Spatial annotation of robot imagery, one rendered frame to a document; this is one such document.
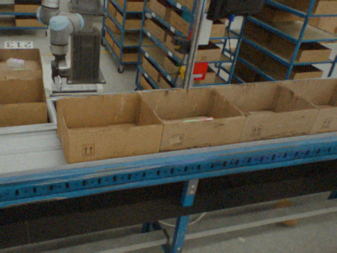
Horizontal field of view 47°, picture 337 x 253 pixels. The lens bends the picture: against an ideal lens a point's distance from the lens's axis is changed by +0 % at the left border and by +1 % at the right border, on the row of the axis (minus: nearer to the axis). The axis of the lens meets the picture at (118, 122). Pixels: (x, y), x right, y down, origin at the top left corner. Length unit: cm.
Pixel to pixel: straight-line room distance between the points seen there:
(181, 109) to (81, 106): 52
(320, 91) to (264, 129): 64
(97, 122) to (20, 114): 41
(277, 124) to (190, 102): 41
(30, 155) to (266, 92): 126
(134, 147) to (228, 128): 43
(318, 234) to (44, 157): 198
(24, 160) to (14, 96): 70
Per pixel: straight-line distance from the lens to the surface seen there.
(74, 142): 146
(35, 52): 283
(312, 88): 235
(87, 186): 156
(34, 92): 221
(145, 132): 153
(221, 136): 173
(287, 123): 191
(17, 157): 161
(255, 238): 271
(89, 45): 245
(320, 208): 268
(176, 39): 245
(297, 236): 285
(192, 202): 183
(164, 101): 185
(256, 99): 214
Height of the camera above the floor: 183
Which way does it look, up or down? 31 degrees down
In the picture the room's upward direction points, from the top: 5 degrees clockwise
